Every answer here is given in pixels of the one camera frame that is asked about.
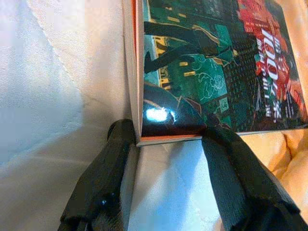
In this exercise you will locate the green red cover book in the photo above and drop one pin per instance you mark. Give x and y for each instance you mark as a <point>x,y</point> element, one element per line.
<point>192,72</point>

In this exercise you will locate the white quilted mattress pad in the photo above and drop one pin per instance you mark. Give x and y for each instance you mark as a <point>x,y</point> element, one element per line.
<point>48,96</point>

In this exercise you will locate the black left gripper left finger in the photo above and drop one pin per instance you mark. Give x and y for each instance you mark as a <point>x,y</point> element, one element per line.
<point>101,180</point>

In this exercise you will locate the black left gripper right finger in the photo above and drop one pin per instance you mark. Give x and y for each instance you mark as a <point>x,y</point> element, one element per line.
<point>240,187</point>

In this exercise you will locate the yellow egg print blanket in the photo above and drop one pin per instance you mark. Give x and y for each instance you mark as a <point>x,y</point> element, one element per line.
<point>276,149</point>

